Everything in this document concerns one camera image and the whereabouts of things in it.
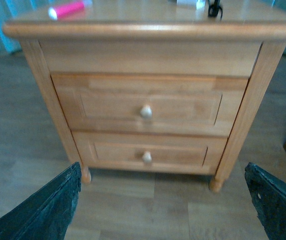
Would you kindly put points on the round drawer knob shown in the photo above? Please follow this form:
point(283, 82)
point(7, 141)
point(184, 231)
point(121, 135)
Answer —
point(146, 111)
point(147, 157)

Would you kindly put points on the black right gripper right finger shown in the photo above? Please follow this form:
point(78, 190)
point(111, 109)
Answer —
point(268, 196)

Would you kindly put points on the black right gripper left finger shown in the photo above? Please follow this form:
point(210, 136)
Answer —
point(47, 213)

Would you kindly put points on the wooden nightstand cabinet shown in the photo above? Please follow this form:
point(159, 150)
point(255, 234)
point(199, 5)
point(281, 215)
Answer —
point(137, 37)

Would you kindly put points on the wooden drawer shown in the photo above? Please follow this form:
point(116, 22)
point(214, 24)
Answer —
point(186, 105)
point(173, 154)

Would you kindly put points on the white box on nightstand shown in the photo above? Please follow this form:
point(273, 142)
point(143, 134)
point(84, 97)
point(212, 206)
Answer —
point(198, 4)

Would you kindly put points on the light blue curtain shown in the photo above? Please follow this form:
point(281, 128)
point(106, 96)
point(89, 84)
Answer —
point(0, 27)

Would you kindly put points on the pink marker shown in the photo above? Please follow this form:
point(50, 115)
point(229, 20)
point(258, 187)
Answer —
point(63, 10)

